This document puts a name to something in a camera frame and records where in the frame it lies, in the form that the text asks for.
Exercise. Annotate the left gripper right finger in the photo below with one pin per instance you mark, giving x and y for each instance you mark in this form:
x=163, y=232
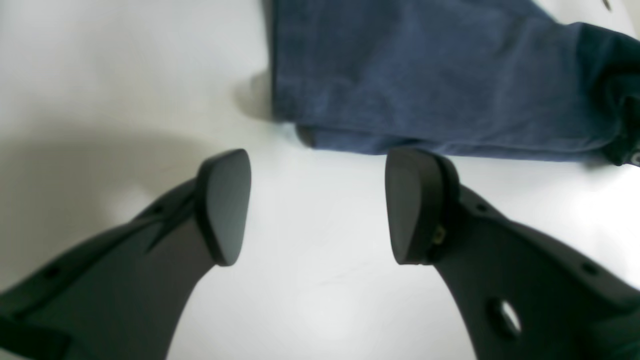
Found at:
x=522, y=294

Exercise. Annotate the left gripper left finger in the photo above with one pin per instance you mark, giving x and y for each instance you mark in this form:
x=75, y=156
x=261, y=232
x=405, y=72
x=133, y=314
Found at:
x=120, y=294

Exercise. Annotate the dark blue T-shirt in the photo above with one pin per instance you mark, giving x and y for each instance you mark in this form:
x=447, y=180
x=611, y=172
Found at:
x=465, y=78

